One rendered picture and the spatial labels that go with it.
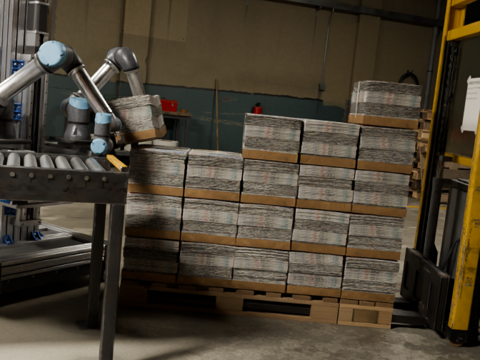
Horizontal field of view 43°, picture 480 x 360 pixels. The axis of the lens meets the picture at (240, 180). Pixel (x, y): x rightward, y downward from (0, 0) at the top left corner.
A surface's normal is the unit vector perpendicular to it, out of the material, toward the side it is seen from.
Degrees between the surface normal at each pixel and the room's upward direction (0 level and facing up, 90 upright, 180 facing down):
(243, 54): 90
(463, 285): 90
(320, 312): 90
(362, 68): 90
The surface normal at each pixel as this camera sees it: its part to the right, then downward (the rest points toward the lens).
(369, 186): 0.04, 0.12
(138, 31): 0.33, 0.15
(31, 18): -0.57, 0.04
